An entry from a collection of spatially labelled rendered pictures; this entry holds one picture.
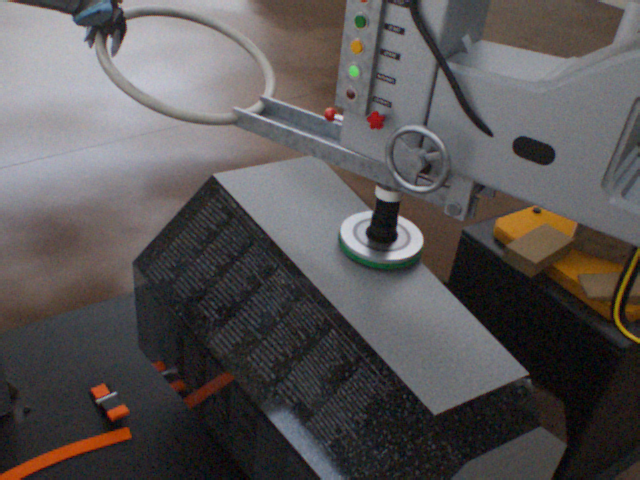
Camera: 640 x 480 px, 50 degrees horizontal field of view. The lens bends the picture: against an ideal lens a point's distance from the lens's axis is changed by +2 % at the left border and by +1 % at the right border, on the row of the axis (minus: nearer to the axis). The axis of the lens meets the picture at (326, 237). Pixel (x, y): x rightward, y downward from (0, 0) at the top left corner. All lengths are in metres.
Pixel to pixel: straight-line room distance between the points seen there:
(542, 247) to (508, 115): 0.72
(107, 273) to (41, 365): 0.56
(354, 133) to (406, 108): 0.15
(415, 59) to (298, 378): 0.73
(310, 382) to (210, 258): 0.51
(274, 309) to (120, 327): 1.19
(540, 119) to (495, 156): 0.12
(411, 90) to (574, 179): 0.36
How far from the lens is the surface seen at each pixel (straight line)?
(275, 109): 1.86
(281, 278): 1.68
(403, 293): 1.63
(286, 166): 2.07
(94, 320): 2.80
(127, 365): 2.61
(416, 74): 1.40
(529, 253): 1.96
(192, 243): 1.93
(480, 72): 1.36
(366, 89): 1.45
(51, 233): 3.31
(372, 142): 1.50
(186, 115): 1.76
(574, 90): 1.30
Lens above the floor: 1.89
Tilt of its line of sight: 35 degrees down
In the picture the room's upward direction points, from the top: 7 degrees clockwise
